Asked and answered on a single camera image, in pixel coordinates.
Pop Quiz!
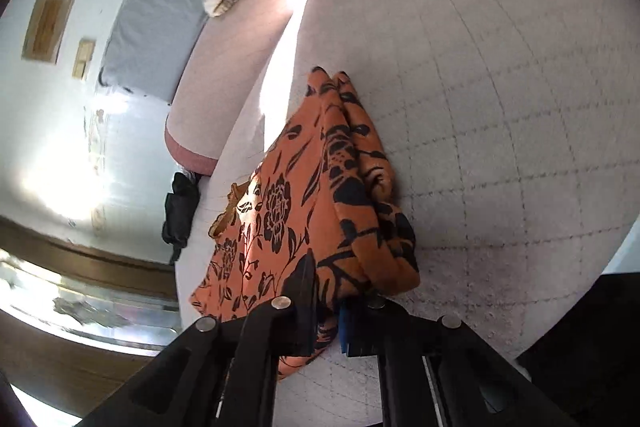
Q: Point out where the black clothing pile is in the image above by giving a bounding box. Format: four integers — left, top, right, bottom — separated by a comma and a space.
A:
162, 171, 202, 265

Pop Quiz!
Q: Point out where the brown wooden glass door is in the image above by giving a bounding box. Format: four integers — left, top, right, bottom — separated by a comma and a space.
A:
1, 219, 182, 416

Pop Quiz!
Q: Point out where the grey blue pillow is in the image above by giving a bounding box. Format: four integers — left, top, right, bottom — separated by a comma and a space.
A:
99, 0, 207, 103

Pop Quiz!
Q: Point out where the wooden framed wall picture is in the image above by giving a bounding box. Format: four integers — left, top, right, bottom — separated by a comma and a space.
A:
22, 0, 75, 64

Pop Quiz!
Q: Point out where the pink quilted bolster headboard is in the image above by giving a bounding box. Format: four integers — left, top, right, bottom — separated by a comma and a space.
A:
164, 0, 302, 176

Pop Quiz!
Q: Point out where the beige wall switch plate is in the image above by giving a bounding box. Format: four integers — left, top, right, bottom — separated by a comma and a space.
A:
72, 38, 96, 79

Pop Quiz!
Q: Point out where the orange black floral garment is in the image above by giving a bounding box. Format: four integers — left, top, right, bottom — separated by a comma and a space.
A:
190, 67, 420, 378

